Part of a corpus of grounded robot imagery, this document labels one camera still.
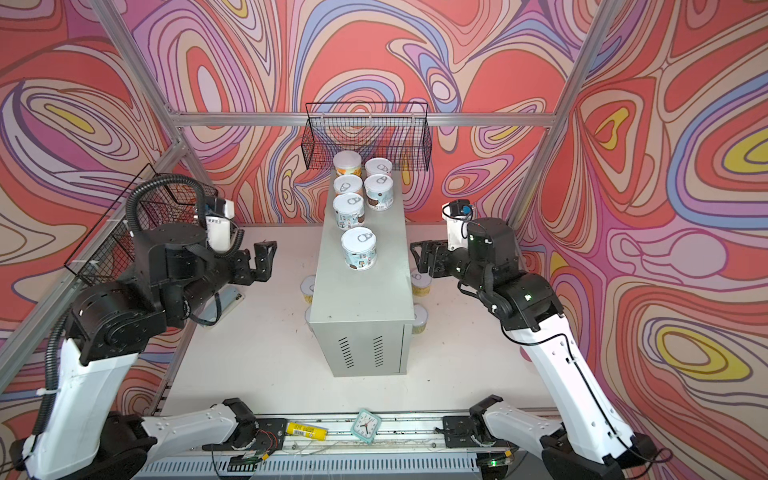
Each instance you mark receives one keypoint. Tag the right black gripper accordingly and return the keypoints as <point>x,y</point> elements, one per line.
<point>442,260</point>

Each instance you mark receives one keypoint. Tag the teal label can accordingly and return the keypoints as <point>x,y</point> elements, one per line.
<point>359,246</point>
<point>379,191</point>

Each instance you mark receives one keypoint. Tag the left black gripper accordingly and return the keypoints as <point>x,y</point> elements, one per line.
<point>246,265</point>

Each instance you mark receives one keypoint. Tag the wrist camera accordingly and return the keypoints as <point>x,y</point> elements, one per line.
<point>219,215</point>
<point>457,214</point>

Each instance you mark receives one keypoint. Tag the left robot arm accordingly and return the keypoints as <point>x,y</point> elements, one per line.
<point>77,434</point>

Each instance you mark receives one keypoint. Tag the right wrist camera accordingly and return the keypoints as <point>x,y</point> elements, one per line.
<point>457,214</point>

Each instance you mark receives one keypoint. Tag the yellow label can left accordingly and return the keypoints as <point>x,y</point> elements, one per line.
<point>307,288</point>

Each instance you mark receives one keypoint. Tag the back black wire basket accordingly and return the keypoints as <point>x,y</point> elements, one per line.
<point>397,131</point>

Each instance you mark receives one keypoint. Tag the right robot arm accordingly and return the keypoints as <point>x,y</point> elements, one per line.
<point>592,440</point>

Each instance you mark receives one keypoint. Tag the left black wire basket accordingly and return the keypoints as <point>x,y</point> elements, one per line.
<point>107,249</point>

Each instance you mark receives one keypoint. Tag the teal label can front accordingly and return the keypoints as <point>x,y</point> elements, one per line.
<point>379,191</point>

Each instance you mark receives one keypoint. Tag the teal alarm clock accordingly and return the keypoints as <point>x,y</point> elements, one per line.
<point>366,425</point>

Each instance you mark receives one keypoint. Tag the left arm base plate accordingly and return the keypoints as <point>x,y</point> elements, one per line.
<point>263,435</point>

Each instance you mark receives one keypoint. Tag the yellow label tube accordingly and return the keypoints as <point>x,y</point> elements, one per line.
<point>306,431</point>

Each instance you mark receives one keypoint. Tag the grey metal cabinet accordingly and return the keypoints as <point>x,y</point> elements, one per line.
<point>363,320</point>

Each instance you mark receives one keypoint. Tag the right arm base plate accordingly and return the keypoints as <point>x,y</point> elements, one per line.
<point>461,431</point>

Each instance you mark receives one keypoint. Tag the pink label can left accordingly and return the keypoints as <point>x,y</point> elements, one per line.
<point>307,318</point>

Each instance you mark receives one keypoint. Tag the can right hidden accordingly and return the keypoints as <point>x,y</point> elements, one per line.
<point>421,317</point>

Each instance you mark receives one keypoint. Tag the grey stapler box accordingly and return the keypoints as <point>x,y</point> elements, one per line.
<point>217,308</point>

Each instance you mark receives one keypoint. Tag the orange label can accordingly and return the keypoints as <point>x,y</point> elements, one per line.
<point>347,162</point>

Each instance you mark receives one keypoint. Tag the pink flower label can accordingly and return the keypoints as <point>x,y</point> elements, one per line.
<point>378,166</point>

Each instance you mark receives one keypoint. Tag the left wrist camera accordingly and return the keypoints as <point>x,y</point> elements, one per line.
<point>219,215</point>

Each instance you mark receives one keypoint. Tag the black wire basket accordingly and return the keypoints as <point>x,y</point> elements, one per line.
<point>107,249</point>
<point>397,131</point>

